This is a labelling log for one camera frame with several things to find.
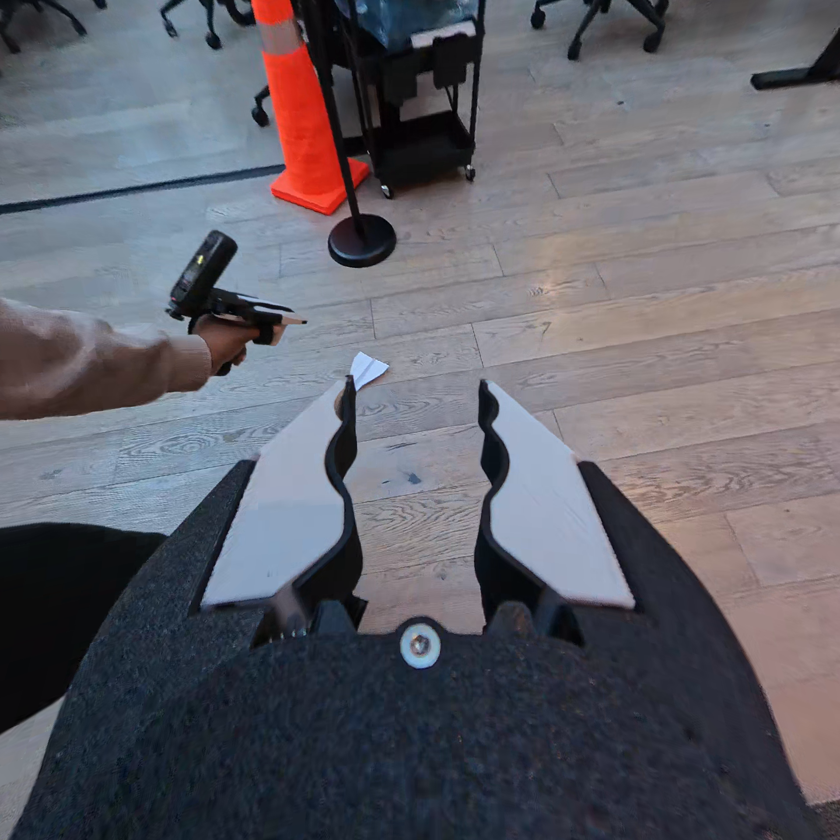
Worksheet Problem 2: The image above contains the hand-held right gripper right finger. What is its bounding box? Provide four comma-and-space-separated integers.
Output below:
472, 379, 637, 644

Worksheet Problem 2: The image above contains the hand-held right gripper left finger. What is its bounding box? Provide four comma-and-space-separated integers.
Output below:
199, 376, 366, 636

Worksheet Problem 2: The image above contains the white paper airplane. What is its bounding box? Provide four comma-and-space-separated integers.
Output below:
349, 352, 391, 389

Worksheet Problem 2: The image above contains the person's left forearm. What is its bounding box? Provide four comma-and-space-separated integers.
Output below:
0, 298, 215, 421

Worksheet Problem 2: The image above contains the black desk foot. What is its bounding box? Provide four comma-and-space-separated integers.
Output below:
750, 39, 840, 91

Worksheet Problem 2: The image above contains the person's left hand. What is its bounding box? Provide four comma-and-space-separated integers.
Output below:
193, 314, 287, 376

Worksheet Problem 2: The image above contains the black stanchion pole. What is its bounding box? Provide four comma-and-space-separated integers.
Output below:
298, 0, 398, 269

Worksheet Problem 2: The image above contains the black utility cart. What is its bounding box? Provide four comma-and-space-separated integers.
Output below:
328, 0, 487, 199

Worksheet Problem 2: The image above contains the person's black clothing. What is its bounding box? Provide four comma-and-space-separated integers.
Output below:
0, 523, 168, 734

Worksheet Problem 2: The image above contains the black office chair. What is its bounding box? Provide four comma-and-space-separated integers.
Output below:
0, 0, 89, 55
530, 0, 670, 61
161, 0, 271, 127

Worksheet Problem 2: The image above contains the black floor cable cover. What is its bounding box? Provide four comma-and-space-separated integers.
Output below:
0, 164, 286, 216

